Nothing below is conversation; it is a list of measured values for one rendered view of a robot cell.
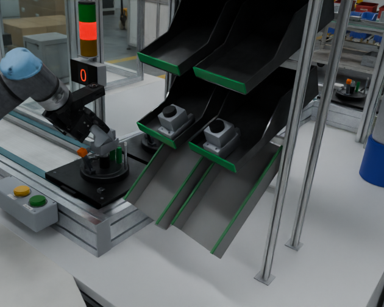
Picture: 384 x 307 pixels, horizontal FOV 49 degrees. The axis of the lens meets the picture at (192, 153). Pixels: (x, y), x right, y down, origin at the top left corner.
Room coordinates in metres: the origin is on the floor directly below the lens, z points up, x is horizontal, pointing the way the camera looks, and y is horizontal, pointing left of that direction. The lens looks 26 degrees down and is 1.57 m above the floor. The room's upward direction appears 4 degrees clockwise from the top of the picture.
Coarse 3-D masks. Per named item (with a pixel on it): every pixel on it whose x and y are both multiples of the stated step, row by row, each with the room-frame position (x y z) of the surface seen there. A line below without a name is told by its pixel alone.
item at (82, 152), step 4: (80, 148) 1.01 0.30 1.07; (84, 148) 1.01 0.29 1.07; (88, 148) 1.02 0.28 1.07; (80, 152) 0.99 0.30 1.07; (84, 152) 1.00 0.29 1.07; (88, 152) 1.01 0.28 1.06; (80, 156) 1.00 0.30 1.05; (84, 156) 1.00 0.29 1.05; (84, 160) 1.00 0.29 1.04; (88, 160) 1.01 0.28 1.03; (88, 164) 1.01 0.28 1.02; (88, 168) 1.01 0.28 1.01; (92, 168) 1.02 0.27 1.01
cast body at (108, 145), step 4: (112, 132) 1.06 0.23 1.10; (108, 140) 1.05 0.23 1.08; (116, 140) 1.08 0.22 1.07; (92, 144) 1.05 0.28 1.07; (104, 144) 1.04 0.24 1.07; (108, 144) 1.05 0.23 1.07; (112, 144) 1.06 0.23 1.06; (116, 144) 1.08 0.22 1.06; (92, 148) 1.05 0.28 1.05; (96, 148) 1.04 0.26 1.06; (100, 148) 1.03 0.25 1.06; (104, 148) 1.04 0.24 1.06; (108, 148) 1.05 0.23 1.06; (112, 148) 1.06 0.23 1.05; (116, 148) 1.08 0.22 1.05; (96, 152) 1.04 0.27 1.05; (100, 152) 1.03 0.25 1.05; (104, 152) 1.04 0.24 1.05
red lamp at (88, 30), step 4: (80, 24) 1.25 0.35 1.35; (84, 24) 1.25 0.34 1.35; (88, 24) 1.25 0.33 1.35; (92, 24) 1.25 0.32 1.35; (80, 28) 1.25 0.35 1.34; (84, 28) 1.25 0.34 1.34; (88, 28) 1.25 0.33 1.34; (92, 28) 1.25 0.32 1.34; (80, 32) 1.25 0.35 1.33; (84, 32) 1.25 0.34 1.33; (88, 32) 1.25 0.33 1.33; (92, 32) 1.25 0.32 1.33; (96, 32) 1.28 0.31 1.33; (80, 36) 1.25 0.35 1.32; (84, 36) 1.25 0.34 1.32; (88, 36) 1.25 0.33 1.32; (92, 36) 1.25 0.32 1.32; (96, 36) 1.27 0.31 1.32
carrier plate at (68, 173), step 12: (60, 168) 1.07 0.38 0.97; (72, 168) 1.07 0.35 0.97; (132, 168) 1.10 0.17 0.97; (60, 180) 1.00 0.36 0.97; (72, 180) 1.00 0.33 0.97; (84, 180) 1.01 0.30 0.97; (132, 180) 1.03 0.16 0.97; (84, 192) 0.95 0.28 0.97; (96, 192) 0.95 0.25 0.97; (108, 192) 0.96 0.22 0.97; (120, 192) 0.96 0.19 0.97; (96, 204) 0.91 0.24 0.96
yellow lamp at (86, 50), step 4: (80, 40) 1.26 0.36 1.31; (84, 40) 1.25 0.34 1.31; (88, 40) 1.25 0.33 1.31; (92, 40) 1.25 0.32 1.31; (96, 40) 1.27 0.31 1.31; (80, 44) 1.26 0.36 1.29; (84, 44) 1.25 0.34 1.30; (88, 44) 1.25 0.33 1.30; (92, 44) 1.25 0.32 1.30; (96, 44) 1.27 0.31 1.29; (80, 48) 1.26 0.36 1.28; (84, 48) 1.25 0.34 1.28; (88, 48) 1.25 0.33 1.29; (92, 48) 1.25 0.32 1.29; (96, 48) 1.27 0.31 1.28; (80, 52) 1.26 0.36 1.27; (84, 52) 1.25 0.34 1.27; (88, 52) 1.25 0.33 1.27; (92, 52) 1.25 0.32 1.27; (96, 52) 1.27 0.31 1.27; (84, 56) 1.25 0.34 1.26; (88, 56) 1.25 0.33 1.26; (92, 56) 1.25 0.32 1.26
